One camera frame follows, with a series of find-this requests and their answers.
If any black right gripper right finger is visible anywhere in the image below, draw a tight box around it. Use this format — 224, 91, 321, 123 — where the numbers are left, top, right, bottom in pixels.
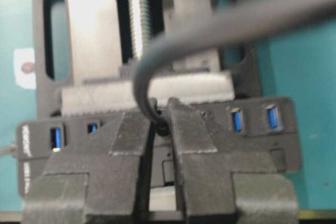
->
167, 98, 299, 223

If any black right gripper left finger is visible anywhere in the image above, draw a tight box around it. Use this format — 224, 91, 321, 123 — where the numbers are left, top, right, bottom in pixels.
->
23, 111, 151, 223

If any black multiport USB hub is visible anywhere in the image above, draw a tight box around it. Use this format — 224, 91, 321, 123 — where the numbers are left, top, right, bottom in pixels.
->
16, 97, 302, 197

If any black USB plug cable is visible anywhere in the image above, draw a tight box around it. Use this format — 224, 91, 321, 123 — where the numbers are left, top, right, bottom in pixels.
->
132, 0, 336, 137

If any white paper label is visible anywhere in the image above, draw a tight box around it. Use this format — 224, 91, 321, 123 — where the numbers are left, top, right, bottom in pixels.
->
13, 48, 36, 90

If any black metal bench vise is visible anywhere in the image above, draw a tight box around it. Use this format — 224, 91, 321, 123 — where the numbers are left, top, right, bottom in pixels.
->
33, 0, 261, 119

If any black aluminium frame rail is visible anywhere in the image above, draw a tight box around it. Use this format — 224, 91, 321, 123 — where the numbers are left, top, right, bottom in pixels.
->
1, 209, 335, 223

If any black hub power cable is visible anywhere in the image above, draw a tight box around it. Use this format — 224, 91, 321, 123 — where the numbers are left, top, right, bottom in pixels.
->
0, 142, 18, 158

